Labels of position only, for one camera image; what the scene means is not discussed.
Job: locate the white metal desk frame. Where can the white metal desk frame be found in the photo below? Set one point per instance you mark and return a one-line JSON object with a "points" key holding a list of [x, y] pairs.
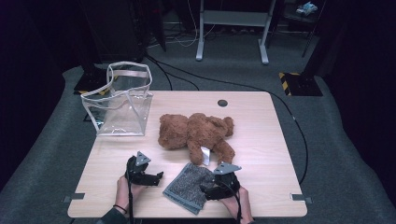
{"points": [[233, 18]]}

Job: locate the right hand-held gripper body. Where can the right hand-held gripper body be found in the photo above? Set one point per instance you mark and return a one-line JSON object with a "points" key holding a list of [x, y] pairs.
{"points": [[227, 183]]}

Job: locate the black stand base striped edge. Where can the black stand base striped edge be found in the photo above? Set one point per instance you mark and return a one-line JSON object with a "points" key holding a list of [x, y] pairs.
{"points": [[90, 82], [303, 84]]}

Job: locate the person's right hand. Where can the person's right hand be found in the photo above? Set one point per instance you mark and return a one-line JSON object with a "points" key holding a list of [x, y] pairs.
{"points": [[236, 207]]}

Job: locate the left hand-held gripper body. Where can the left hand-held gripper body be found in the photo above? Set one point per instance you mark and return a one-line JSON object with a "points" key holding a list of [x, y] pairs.
{"points": [[137, 172]]}

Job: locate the blue white packet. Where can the blue white packet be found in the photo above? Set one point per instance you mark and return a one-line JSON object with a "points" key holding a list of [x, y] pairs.
{"points": [[306, 8]]}

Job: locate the clear plastic bag white trim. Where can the clear plastic bag white trim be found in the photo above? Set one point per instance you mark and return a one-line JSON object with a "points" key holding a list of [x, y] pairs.
{"points": [[124, 115]]}

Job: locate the black wristband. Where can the black wristband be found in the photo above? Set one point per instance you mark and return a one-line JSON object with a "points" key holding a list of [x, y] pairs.
{"points": [[120, 208]]}

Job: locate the black round table grommet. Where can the black round table grommet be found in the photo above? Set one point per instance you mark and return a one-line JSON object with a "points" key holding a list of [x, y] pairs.
{"points": [[222, 103]]}

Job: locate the black cabinet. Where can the black cabinet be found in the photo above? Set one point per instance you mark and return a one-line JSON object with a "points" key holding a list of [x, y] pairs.
{"points": [[115, 31]]}

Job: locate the brown teddy bear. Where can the brown teddy bear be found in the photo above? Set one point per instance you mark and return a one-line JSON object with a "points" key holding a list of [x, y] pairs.
{"points": [[193, 133]]}

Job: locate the grey cloth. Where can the grey cloth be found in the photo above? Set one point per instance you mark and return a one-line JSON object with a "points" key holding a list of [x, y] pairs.
{"points": [[190, 186]]}

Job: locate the grey table bracket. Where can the grey table bracket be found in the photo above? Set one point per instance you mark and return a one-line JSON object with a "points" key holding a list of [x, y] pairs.
{"points": [[74, 197], [300, 198]]}

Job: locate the person's left hand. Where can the person's left hand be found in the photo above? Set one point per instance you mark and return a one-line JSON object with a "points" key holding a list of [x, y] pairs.
{"points": [[124, 194]]}

